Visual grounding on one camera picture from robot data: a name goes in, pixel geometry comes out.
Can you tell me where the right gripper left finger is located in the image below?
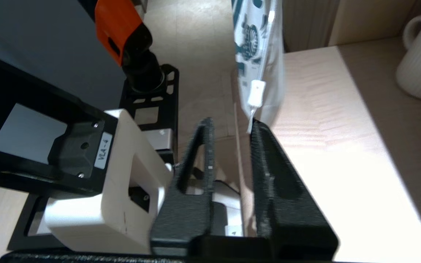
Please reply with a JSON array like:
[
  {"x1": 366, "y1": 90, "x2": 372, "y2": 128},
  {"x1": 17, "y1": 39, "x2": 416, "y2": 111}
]
[{"x1": 150, "y1": 117, "x2": 217, "y2": 256}]

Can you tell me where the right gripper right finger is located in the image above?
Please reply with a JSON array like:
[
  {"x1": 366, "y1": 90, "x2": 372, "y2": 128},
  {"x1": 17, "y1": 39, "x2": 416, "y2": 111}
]
[{"x1": 250, "y1": 121, "x2": 340, "y2": 260}]

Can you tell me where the white blue horse-print bag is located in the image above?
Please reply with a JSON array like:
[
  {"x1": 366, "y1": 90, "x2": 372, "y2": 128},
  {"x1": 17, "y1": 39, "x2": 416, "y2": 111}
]
[{"x1": 231, "y1": 0, "x2": 286, "y2": 134}]

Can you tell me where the black robot base chassis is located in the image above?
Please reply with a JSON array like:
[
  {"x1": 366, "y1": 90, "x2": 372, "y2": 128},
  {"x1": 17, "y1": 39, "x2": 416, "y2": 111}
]
[{"x1": 192, "y1": 166, "x2": 246, "y2": 237}]

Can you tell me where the black robot side frame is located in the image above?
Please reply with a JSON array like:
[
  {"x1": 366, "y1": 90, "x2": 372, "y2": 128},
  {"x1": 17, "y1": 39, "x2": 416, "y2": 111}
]
[
  {"x1": 0, "y1": 46, "x2": 119, "y2": 196},
  {"x1": 118, "y1": 64, "x2": 180, "y2": 165}
]

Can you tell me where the black torso clamp bracket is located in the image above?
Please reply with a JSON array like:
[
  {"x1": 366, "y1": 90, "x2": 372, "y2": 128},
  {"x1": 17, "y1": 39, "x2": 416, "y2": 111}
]
[{"x1": 48, "y1": 120, "x2": 119, "y2": 180}]

